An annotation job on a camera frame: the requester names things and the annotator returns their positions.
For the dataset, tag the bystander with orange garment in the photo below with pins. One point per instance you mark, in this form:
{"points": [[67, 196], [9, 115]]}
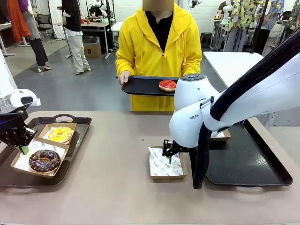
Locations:
{"points": [[17, 16]]}

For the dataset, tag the background work table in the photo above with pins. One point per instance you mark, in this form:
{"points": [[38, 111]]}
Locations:
{"points": [[93, 24]]}

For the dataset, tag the yellow sprinkled donut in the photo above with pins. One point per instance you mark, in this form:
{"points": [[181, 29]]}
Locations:
{"points": [[54, 136]]}

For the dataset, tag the black office chair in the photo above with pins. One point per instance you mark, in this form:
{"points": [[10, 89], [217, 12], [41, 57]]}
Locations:
{"points": [[44, 21]]}

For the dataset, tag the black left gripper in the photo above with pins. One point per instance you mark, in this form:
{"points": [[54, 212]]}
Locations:
{"points": [[11, 123]]}

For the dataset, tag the white side table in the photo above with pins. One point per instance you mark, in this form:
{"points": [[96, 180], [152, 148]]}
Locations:
{"points": [[225, 68]]}

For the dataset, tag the black round stool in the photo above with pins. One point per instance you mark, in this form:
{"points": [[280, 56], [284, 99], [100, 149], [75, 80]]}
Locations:
{"points": [[205, 37]]}

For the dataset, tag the small black serving tray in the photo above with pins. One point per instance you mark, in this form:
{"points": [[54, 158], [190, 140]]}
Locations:
{"points": [[140, 86]]}

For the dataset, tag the person's right hand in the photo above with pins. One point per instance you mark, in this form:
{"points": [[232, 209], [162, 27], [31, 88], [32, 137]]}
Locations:
{"points": [[124, 77]]}

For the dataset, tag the red glazed donut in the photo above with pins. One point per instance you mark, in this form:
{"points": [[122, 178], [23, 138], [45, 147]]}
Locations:
{"points": [[162, 86]]}

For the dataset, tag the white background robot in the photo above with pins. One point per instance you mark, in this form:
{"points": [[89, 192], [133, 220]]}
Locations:
{"points": [[96, 5]]}

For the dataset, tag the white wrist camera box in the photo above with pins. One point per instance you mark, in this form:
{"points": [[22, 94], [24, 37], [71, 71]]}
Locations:
{"points": [[23, 97]]}

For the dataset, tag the brown plastic serving tray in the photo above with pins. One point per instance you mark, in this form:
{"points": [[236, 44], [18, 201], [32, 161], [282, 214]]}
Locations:
{"points": [[76, 150]]}

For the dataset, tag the chocolate sprinkled donut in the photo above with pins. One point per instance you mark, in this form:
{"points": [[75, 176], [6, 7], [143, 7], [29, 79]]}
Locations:
{"points": [[35, 164]]}

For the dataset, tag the white hanging cloth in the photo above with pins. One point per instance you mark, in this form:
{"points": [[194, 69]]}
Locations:
{"points": [[56, 18]]}

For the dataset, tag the person's left forearm yellow sleeve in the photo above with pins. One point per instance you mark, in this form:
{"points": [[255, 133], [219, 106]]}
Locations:
{"points": [[192, 68]]}

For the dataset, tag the kraft paper food box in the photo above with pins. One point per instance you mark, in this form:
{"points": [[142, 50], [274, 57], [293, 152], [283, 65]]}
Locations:
{"points": [[168, 177], [222, 139], [45, 131], [54, 143]]}

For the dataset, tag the person in yellow hoodie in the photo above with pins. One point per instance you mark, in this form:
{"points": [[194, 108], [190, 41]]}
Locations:
{"points": [[140, 47]]}

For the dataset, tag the bystander in yellow floral shirt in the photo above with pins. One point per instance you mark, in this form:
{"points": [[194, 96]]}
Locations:
{"points": [[243, 14]]}

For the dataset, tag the bystander in blue patterned shirt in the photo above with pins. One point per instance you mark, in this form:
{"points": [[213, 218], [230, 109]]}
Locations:
{"points": [[272, 14]]}

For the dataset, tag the brown cardboard box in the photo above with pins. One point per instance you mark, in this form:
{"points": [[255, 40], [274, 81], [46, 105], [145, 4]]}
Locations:
{"points": [[92, 50]]}

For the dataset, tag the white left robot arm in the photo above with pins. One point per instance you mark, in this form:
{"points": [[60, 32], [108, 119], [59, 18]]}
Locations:
{"points": [[4, 79]]}

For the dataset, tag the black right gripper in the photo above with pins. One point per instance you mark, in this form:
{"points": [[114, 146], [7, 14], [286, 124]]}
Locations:
{"points": [[181, 150]]}

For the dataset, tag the bystander in beige trousers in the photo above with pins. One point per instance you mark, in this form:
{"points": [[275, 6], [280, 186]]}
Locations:
{"points": [[76, 47]]}

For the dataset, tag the dark brown office desk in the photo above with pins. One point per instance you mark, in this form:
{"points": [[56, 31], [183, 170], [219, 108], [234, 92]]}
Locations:
{"points": [[11, 37]]}

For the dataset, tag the small red cup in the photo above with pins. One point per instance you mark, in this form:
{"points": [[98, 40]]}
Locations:
{"points": [[83, 21]]}

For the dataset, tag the person's right forearm yellow sleeve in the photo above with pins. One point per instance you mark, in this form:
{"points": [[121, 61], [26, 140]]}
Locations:
{"points": [[123, 65]]}

